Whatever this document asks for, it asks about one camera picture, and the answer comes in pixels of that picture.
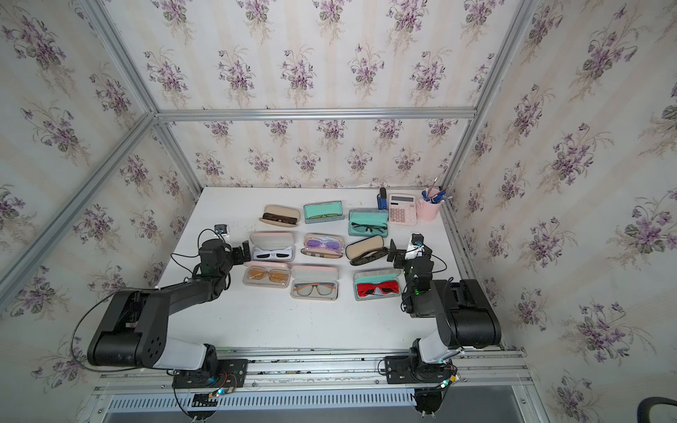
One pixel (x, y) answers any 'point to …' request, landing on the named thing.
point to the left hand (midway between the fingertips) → (235, 245)
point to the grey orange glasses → (305, 289)
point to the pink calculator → (402, 209)
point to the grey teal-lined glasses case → (323, 211)
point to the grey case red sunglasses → (376, 283)
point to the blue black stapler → (382, 198)
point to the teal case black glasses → (368, 222)
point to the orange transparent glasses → (274, 275)
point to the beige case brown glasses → (280, 215)
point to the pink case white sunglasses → (272, 246)
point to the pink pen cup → (427, 211)
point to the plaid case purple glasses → (323, 245)
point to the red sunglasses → (365, 289)
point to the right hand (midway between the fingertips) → (411, 241)
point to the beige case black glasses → (366, 250)
